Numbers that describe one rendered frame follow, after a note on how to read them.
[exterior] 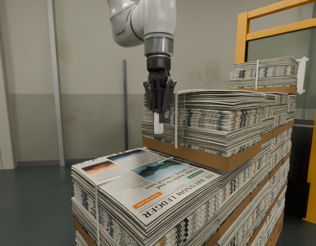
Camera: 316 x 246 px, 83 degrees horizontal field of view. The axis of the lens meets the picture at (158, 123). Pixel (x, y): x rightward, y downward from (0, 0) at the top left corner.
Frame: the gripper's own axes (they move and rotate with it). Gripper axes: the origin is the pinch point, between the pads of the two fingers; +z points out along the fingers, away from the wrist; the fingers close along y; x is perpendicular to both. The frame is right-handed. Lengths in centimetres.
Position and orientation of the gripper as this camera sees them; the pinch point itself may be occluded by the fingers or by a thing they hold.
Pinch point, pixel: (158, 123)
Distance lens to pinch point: 57.8
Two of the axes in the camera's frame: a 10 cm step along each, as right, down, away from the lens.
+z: 0.0, 9.9, 1.4
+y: -7.1, -1.0, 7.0
